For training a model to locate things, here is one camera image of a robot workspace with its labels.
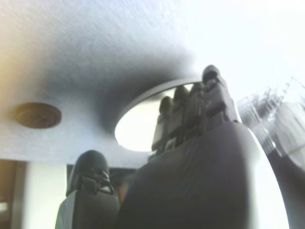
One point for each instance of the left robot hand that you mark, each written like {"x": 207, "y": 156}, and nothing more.
{"x": 202, "y": 186}

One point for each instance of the brown round disc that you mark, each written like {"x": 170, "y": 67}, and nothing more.
{"x": 38, "y": 115}

